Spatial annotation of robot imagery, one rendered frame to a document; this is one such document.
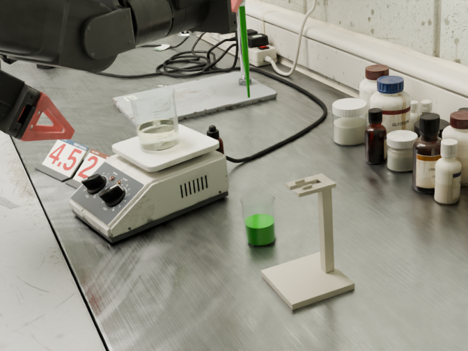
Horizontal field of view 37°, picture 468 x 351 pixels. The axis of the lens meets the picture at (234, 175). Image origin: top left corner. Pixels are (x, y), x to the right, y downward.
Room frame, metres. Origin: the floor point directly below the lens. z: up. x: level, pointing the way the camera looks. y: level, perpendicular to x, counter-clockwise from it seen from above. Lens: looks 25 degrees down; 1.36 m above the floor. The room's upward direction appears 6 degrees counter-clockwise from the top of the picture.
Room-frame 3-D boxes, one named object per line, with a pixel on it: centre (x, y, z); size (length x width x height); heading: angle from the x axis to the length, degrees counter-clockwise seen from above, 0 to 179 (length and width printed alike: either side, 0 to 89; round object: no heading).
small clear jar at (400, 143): (0.97, -0.26, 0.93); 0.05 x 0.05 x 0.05
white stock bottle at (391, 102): (1.05, -0.26, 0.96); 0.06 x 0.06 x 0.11
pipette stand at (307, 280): (0.69, -0.07, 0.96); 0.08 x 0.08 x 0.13; 21
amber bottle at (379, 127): (1.00, -0.22, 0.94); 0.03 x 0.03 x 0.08
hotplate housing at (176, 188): (0.93, 0.12, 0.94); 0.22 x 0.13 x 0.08; 124
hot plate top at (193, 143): (0.94, 0.10, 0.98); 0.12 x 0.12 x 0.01; 34
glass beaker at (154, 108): (0.94, 0.10, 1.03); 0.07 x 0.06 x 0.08; 114
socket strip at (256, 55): (1.78, -0.03, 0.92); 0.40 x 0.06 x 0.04; 22
